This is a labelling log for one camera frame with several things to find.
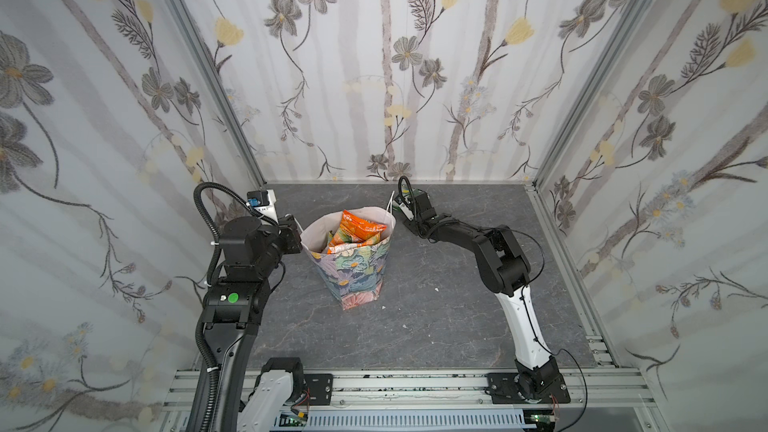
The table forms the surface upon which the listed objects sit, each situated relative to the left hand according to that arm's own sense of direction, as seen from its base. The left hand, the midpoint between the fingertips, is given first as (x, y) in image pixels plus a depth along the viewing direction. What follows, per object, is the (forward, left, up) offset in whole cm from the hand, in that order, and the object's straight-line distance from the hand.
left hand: (289, 208), depth 67 cm
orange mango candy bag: (+3, -16, -13) cm, 21 cm away
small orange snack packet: (+5, -12, -10) cm, 17 cm away
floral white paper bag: (-7, -15, -20) cm, 26 cm away
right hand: (+25, -33, -28) cm, 50 cm away
